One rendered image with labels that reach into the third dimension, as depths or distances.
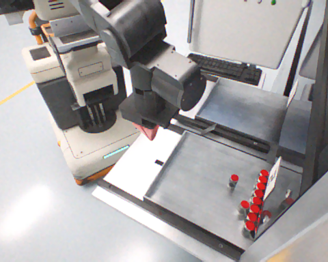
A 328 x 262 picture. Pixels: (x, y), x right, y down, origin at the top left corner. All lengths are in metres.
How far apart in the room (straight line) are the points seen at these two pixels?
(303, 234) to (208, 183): 0.40
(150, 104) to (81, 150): 1.21
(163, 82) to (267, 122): 0.61
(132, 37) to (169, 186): 0.44
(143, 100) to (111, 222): 1.26
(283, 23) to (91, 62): 0.90
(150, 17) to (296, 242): 0.31
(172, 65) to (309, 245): 0.26
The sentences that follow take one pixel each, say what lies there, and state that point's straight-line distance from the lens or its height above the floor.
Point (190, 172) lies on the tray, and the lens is 0.66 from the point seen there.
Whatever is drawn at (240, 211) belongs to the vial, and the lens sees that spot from 0.61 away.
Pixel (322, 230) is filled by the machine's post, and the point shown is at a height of 1.22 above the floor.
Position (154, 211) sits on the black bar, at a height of 0.90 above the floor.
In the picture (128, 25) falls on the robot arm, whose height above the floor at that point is 1.33.
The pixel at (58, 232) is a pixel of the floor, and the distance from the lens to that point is 1.65.
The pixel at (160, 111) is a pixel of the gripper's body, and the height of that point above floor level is 1.17.
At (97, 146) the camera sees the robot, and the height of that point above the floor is 0.28.
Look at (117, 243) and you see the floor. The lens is 1.52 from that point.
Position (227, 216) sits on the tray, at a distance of 0.62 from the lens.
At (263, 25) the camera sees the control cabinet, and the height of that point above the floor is 1.01.
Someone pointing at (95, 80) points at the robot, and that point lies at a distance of 1.18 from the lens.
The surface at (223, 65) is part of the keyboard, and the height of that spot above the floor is 0.83.
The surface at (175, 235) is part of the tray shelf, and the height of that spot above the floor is 0.88.
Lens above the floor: 1.44
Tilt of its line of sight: 48 degrees down
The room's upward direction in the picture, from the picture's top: straight up
